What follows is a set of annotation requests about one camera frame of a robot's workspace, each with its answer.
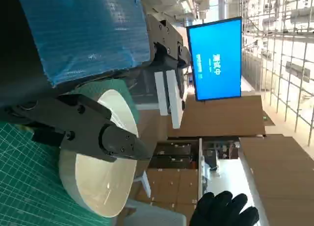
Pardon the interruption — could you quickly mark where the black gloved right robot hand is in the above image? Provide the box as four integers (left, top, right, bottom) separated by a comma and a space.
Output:
188, 190, 261, 226

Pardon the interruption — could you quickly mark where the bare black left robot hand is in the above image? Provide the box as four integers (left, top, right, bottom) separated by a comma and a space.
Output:
0, 0, 192, 163

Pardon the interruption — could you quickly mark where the white plate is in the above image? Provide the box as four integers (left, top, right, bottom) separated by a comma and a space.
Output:
58, 88, 140, 218

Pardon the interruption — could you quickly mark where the wooden drawer cabinet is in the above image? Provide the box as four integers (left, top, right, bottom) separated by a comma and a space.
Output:
136, 168, 204, 226

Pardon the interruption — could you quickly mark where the blue screen monitor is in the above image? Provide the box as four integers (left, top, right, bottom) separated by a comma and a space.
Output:
185, 16, 244, 102

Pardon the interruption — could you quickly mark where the green cutting mat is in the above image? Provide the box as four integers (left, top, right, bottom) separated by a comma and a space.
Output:
0, 78, 141, 226

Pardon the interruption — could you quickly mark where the metal shelving rack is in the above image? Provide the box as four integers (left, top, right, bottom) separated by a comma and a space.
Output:
241, 0, 314, 160

